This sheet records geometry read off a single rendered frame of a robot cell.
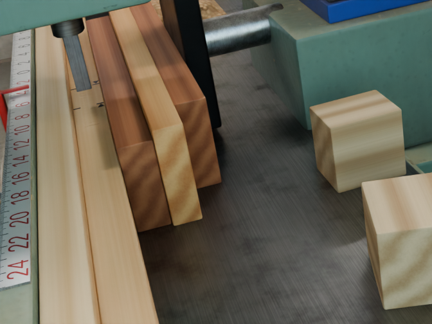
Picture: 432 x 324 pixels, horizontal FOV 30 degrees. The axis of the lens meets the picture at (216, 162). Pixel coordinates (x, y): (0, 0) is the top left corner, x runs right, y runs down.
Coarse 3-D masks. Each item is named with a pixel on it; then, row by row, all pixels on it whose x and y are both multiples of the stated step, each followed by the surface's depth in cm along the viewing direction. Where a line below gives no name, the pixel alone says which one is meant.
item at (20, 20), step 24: (0, 0) 42; (24, 0) 42; (48, 0) 43; (72, 0) 43; (96, 0) 43; (120, 0) 43; (144, 0) 44; (0, 24) 43; (24, 24) 43; (48, 24) 43; (72, 24) 46
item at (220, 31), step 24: (168, 0) 49; (192, 0) 47; (168, 24) 53; (192, 24) 48; (216, 24) 52; (240, 24) 52; (264, 24) 52; (192, 48) 48; (216, 48) 52; (240, 48) 53; (192, 72) 49; (216, 96) 50; (216, 120) 51
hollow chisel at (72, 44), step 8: (64, 40) 47; (72, 40) 47; (72, 48) 47; (80, 48) 47; (72, 56) 47; (80, 56) 47; (72, 64) 47; (80, 64) 48; (72, 72) 48; (80, 72) 48; (80, 80) 48; (88, 80) 48; (80, 88) 48; (88, 88) 48
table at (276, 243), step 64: (256, 128) 51; (256, 192) 44; (320, 192) 43; (192, 256) 39; (256, 256) 38; (320, 256) 37; (192, 320) 35; (256, 320) 34; (320, 320) 33; (384, 320) 32
